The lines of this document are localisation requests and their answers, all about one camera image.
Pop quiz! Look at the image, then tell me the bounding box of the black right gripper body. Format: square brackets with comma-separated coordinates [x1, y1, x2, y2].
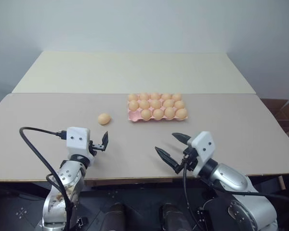
[182, 146, 200, 172]

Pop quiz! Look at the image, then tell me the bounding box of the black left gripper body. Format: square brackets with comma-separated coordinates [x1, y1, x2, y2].
[88, 140, 105, 156]

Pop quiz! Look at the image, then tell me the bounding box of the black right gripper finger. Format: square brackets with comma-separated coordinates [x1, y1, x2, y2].
[154, 146, 184, 174]
[171, 132, 191, 146]

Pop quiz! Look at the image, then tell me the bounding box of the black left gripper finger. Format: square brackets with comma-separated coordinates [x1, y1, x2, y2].
[101, 130, 110, 152]

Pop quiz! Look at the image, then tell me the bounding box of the pink egg carton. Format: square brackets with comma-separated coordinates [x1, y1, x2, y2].
[127, 92, 190, 122]

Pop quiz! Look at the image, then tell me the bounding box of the dark rounded shape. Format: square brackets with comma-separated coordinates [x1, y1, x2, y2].
[160, 203, 190, 231]
[103, 203, 126, 231]

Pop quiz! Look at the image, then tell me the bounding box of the wooden table leg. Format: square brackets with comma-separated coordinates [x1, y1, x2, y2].
[277, 175, 287, 191]

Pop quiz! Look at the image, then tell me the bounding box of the brown cardboard box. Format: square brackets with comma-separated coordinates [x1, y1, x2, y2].
[259, 98, 289, 145]

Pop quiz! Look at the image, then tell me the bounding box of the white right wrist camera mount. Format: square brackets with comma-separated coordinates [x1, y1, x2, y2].
[186, 130, 218, 178]

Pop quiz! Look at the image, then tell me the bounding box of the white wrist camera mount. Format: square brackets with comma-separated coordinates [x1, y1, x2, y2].
[186, 130, 218, 178]
[66, 126, 95, 167]

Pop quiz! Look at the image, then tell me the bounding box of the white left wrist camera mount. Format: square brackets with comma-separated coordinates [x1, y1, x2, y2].
[66, 126, 95, 167]

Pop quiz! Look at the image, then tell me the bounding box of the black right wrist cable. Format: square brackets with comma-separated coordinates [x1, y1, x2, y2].
[182, 154, 201, 231]

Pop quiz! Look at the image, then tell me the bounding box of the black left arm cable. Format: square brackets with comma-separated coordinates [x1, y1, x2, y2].
[19, 126, 74, 231]

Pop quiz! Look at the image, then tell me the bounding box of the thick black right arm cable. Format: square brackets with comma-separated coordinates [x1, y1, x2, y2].
[200, 177, 289, 205]

